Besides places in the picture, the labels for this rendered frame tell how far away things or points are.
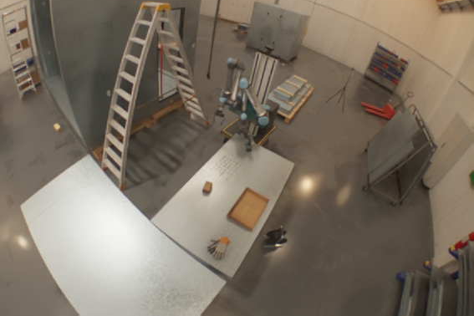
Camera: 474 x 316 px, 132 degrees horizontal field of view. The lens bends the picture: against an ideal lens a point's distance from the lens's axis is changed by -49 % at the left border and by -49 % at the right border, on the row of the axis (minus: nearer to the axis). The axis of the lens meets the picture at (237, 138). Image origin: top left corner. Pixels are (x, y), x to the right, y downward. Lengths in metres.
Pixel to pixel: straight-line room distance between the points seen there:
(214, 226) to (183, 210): 0.36
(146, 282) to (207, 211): 1.32
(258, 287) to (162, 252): 1.82
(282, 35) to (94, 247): 8.43
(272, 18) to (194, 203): 7.68
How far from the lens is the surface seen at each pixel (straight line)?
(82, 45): 2.92
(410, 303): 3.78
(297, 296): 2.88
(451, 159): 6.07
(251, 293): 2.69
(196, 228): 2.11
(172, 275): 1.06
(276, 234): 2.69
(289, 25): 8.46
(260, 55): 2.98
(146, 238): 1.12
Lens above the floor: 2.61
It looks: 42 degrees down
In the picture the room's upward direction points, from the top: 14 degrees clockwise
